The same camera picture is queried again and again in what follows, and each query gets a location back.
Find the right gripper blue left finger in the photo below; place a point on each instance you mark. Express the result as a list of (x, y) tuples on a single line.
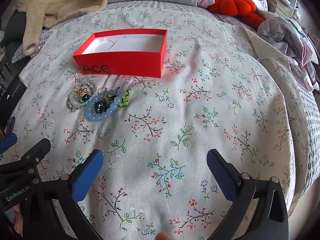
[(84, 174)]

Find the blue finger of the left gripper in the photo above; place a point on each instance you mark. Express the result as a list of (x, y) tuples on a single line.
[(7, 142)]

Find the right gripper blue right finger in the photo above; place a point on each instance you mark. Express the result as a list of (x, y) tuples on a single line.
[(225, 175)]

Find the red Ace cardboard box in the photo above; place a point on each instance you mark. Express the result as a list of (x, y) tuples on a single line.
[(134, 52)]

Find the person's left hand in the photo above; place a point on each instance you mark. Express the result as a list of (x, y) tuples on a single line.
[(162, 236)]

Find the black iQOO phone box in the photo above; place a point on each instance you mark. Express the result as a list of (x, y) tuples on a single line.
[(10, 99)]

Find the floral bed sheet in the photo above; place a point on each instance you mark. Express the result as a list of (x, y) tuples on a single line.
[(222, 87)]

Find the grey checked blanket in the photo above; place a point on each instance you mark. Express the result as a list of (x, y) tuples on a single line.
[(311, 112)]

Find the beige fleece jacket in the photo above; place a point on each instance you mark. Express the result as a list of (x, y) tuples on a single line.
[(48, 13)]

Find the grey white crumpled clothing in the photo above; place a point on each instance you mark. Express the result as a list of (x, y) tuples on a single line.
[(288, 37)]

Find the orange pumpkin plush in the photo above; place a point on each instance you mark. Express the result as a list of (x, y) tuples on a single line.
[(244, 10)]

